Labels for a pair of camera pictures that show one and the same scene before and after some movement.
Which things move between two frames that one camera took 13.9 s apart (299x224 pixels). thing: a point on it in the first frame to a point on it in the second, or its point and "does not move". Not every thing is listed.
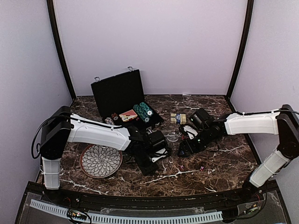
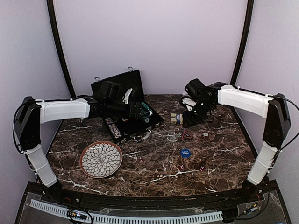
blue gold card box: (178, 118) does not move
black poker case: (123, 94) does not move
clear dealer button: (173, 138) does not move
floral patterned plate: (99, 161) does not move
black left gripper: (148, 171) to (137, 114)
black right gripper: (192, 149) to (190, 120)
